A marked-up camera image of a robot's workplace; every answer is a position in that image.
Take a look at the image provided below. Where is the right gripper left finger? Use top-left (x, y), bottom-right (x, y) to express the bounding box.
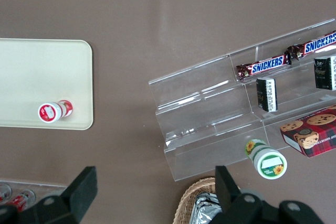
top-left (0, 166), bottom-right (99, 224)

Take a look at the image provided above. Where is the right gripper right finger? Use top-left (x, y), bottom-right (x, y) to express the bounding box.
top-left (209, 165), bottom-right (325, 224)

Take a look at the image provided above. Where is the silver aluminium foil tray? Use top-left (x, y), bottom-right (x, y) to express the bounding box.
top-left (195, 198), bottom-right (224, 224)
top-left (193, 192), bottom-right (220, 210)

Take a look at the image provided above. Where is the tan oval wicker basket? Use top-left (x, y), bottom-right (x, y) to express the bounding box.
top-left (176, 177), bottom-right (243, 224)

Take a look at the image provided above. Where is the beige plastic serving tray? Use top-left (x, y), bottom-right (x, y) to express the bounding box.
top-left (0, 38), bottom-right (94, 131)

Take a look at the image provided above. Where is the clear acrylic bottle rack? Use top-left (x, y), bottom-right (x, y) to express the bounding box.
top-left (0, 180), bottom-right (68, 207)

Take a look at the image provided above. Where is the green lidded yogurt cup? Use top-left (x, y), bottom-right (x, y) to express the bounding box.
top-left (244, 138), bottom-right (288, 180)

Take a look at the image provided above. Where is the red cola bottle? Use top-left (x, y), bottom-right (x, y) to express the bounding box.
top-left (11, 189), bottom-right (36, 208)
top-left (0, 183), bottom-right (13, 205)

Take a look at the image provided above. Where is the clear acrylic stepped shelf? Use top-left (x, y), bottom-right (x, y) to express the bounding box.
top-left (147, 18), bottom-right (336, 182)

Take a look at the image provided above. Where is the red lidded yogurt cup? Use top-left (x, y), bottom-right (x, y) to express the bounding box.
top-left (37, 99), bottom-right (74, 124)

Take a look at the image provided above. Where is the red plaid cookie box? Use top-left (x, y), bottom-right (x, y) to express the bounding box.
top-left (279, 103), bottom-right (336, 158)

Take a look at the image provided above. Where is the small black box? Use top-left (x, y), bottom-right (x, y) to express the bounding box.
top-left (313, 56), bottom-right (336, 91)
top-left (255, 77), bottom-right (279, 113)

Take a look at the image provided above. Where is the Snickers chocolate bar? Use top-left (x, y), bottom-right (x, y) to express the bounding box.
top-left (235, 54), bottom-right (293, 82)
top-left (286, 30), bottom-right (336, 62)

